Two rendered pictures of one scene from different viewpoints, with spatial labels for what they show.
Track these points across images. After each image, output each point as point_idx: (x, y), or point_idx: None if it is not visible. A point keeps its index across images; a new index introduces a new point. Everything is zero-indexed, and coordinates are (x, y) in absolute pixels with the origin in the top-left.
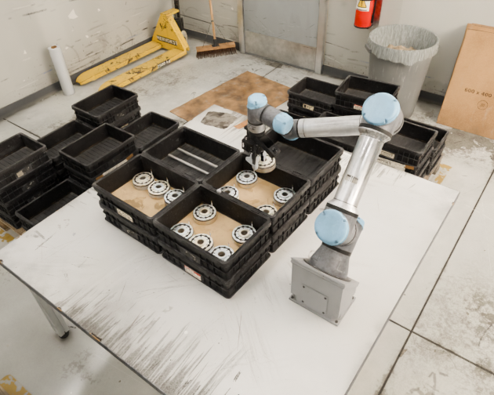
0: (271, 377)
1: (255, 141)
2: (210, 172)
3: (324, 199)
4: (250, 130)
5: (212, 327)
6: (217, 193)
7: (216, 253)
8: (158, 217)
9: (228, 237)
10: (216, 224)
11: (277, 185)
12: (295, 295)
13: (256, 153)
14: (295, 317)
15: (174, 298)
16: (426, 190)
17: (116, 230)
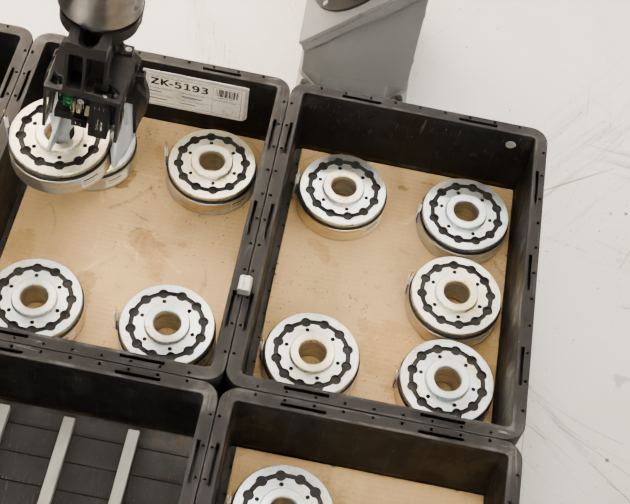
0: (622, 83)
1: (112, 55)
2: (137, 378)
3: None
4: (142, 8)
5: (596, 246)
6: (253, 290)
7: (475, 225)
8: (494, 428)
9: (360, 251)
10: (324, 312)
11: (13, 203)
12: (395, 91)
13: (139, 74)
14: (448, 83)
15: (586, 387)
16: None
17: None
